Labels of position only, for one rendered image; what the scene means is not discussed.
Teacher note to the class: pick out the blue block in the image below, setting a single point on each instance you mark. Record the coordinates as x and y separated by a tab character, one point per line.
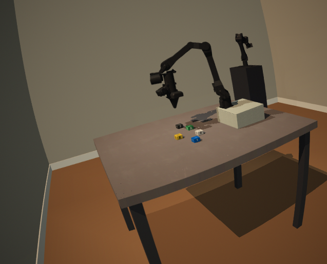
195	139

